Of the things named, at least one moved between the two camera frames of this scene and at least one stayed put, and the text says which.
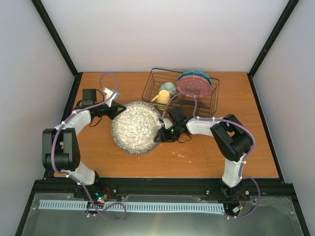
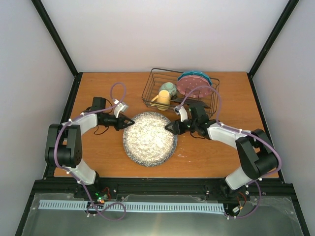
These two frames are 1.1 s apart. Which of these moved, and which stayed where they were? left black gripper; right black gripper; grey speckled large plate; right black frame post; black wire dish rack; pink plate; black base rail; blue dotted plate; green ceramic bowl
Moved: left black gripper; right black gripper; grey speckled large plate
Stayed: blue dotted plate; green ceramic bowl; black base rail; right black frame post; black wire dish rack; pink plate
